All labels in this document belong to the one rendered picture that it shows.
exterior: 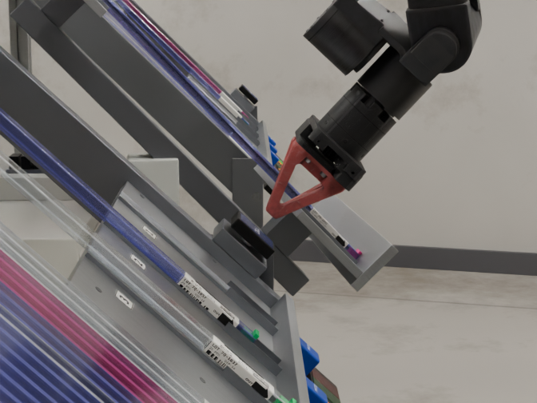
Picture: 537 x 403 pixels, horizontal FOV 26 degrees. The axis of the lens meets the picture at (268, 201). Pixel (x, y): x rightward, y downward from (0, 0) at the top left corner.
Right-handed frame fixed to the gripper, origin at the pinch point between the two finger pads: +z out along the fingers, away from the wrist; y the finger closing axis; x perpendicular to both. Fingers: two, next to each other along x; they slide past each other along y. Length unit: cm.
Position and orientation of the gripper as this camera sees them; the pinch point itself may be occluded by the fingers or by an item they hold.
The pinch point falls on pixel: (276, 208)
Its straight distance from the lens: 116.7
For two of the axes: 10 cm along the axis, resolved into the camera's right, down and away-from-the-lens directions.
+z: -6.8, 7.2, 1.4
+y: 0.1, 2.0, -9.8
